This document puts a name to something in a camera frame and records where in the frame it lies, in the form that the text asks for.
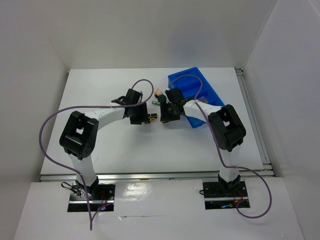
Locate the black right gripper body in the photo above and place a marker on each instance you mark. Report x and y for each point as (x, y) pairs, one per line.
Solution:
(173, 116)

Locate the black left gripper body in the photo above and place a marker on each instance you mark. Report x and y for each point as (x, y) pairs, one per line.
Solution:
(139, 114)

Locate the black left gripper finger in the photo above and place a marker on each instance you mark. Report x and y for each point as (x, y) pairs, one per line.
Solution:
(145, 117)
(137, 115)

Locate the long black gold lipstick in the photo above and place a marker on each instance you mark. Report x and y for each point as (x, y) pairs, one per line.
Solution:
(153, 115)

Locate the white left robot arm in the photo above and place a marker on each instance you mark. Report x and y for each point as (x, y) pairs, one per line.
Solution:
(78, 138)

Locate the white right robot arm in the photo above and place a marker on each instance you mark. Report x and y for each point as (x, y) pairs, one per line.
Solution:
(224, 124)

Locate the beige makeup sponge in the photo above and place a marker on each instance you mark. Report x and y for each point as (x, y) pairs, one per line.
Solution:
(157, 92)

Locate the green lip balm tube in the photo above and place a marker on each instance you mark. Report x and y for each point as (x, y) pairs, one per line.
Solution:
(156, 103)

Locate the dark green round puff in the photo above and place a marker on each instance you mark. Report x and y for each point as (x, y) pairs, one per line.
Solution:
(161, 98)

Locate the blue divided plastic tray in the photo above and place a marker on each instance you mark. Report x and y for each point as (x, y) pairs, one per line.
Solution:
(189, 82)

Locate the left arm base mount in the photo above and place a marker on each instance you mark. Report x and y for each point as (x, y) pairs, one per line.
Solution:
(102, 200)

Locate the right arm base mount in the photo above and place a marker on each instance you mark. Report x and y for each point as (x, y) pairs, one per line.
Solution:
(216, 199)

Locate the aluminium front rail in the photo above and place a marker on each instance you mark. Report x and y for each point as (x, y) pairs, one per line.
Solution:
(134, 176)

